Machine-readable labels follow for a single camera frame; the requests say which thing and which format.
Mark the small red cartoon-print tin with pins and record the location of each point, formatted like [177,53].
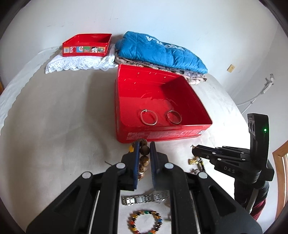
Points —
[85,50]

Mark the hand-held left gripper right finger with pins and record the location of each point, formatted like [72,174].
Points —
[153,167]

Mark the blue quilted jacket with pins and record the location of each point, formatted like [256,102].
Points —
[157,51]

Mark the silver bangle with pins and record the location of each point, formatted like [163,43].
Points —
[141,119]
[180,119]

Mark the white lace cloth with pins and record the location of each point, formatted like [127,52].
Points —
[78,64]

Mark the large red tin box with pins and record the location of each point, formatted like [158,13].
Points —
[146,90]

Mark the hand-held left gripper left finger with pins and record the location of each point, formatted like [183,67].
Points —
[136,167]

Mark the folded beige clothing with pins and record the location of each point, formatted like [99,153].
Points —
[193,77]

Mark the wooden door frame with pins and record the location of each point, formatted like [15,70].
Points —
[276,171]

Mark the yellowish wall socket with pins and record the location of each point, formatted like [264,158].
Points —
[230,68]

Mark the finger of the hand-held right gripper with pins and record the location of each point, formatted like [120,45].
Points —
[234,150]
[202,151]

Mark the white scalloped sheet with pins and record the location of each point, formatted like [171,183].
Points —
[13,94]

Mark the silver metal wristwatch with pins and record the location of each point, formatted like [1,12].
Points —
[137,199]

